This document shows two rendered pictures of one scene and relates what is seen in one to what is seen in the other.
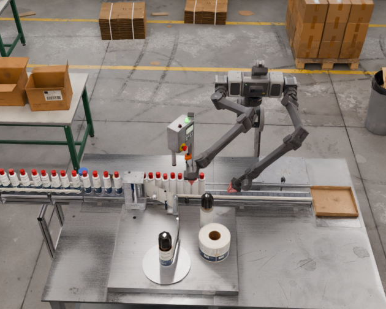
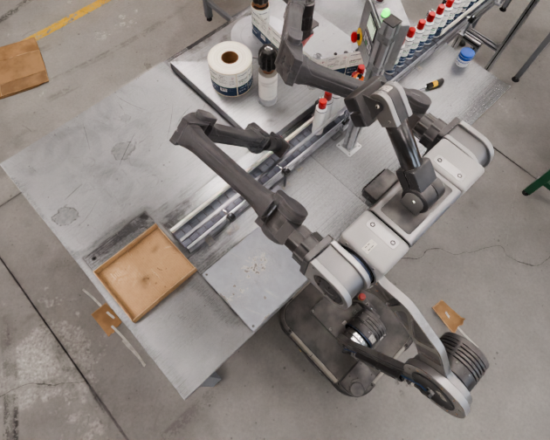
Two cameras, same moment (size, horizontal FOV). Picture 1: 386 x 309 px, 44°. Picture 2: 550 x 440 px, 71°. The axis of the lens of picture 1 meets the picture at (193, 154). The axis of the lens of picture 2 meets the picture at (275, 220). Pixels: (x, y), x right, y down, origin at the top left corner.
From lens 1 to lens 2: 328 cm
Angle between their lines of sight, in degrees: 65
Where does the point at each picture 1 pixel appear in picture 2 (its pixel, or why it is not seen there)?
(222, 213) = (267, 126)
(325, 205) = (154, 257)
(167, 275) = (246, 26)
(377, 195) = not seen: outside the picture
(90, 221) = not seen: hidden behind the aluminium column
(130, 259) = not seen: hidden behind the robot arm
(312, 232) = (145, 197)
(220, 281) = (195, 58)
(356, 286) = (51, 164)
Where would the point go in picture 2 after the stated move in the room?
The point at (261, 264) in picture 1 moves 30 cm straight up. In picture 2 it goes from (175, 113) to (158, 65)
